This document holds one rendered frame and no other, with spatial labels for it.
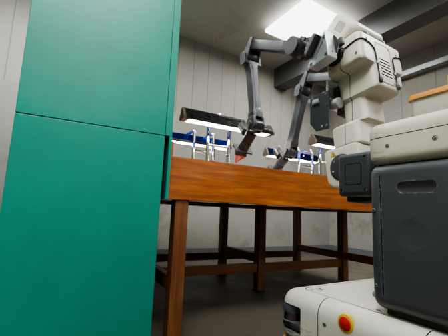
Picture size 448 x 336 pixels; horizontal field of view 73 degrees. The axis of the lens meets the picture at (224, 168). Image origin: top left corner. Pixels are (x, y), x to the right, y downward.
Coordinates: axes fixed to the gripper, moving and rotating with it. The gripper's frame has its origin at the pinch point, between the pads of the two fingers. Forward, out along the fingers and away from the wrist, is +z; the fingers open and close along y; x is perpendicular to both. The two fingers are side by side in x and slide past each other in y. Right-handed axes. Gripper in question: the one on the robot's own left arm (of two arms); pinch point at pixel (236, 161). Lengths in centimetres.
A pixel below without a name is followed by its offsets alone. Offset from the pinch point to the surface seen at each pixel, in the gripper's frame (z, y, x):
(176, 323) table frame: 35, 34, 68
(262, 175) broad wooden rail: -8.0, -4.9, 19.0
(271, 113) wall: 69, -162, -210
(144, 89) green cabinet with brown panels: -29, 57, 0
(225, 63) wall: 33, -82, -244
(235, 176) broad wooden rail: -6.7, 10.7, 20.5
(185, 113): -7.8, 27.4, -26.3
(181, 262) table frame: 20, 34, 49
